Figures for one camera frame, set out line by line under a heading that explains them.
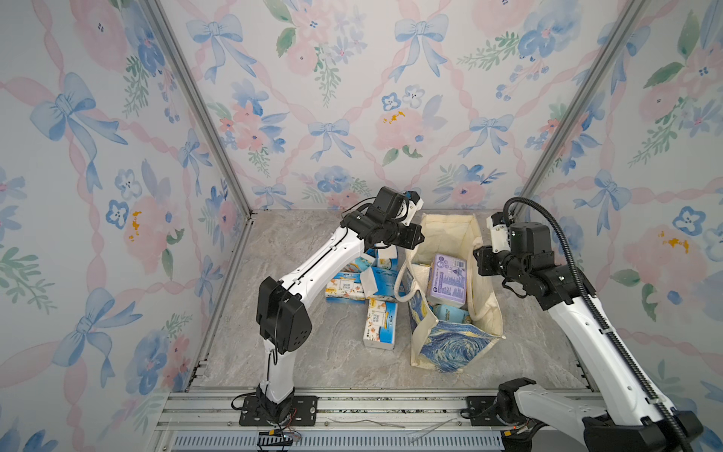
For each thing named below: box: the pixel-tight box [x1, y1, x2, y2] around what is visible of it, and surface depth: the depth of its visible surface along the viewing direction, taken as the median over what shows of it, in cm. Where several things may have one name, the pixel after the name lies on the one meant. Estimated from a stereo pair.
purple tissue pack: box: [427, 253, 468, 307], surface depth 80 cm
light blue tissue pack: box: [433, 304, 470, 323], surface depth 79 cm
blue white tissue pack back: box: [374, 244, 400, 271], surface depth 93 cm
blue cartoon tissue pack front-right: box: [362, 298, 399, 351], surface depth 85 cm
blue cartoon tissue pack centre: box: [324, 272, 367, 304], surface depth 92 cm
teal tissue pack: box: [341, 256, 373, 274], surface depth 96 cm
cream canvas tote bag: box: [395, 213, 505, 373], surface depth 76 cm
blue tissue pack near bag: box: [370, 266, 399, 297], surface depth 89 cm
